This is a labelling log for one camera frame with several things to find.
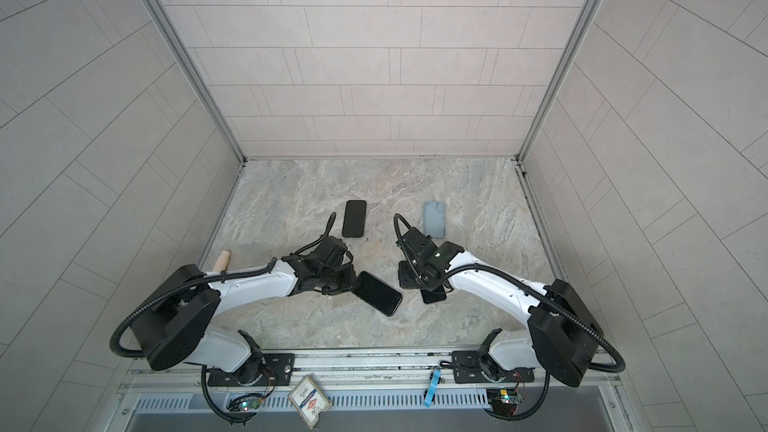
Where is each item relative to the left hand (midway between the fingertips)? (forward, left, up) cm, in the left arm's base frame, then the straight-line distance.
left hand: (369, 282), depth 85 cm
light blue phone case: (+22, -20, -2) cm, 30 cm away
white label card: (-28, +11, +3) cm, 30 cm away
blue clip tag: (-25, -16, +3) cm, 30 cm away
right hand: (-2, -9, +4) cm, 10 cm away
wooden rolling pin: (+5, +44, +2) cm, 44 cm away
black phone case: (+22, +7, -1) cm, 23 cm away
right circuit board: (-27, -33, 0) cm, 43 cm away
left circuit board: (-28, +24, +4) cm, 37 cm away
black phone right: (-3, -19, 0) cm, 20 cm away
